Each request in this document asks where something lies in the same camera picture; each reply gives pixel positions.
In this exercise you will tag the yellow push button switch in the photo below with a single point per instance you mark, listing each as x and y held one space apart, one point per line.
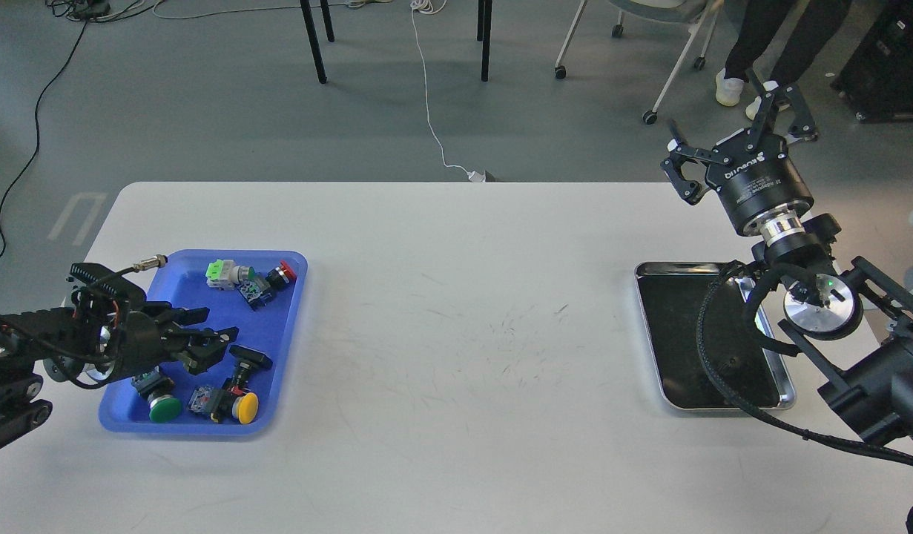
219 404

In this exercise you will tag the green white push button switch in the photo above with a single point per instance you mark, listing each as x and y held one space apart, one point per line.
226 274

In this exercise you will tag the white office chair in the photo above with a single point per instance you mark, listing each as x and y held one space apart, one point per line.
632 63

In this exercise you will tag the silver metal tray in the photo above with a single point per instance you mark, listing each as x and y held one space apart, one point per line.
671 295

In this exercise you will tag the green mushroom push button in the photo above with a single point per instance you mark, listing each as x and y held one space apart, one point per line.
157 390

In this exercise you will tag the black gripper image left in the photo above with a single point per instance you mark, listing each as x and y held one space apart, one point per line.
157 334

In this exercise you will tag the red push button switch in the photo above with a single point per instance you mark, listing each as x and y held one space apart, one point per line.
257 289

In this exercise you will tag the black table leg left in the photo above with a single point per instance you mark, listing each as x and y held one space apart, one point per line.
311 32

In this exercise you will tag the black square push button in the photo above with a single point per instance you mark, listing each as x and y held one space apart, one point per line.
247 362

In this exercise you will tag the black table leg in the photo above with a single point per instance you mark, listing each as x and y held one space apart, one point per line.
483 35
311 32

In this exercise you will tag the blue plastic tray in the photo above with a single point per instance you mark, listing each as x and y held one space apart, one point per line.
269 329

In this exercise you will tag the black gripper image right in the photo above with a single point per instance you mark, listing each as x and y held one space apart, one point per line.
764 182

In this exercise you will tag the black table leg right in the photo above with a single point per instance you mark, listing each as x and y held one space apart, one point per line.
483 35

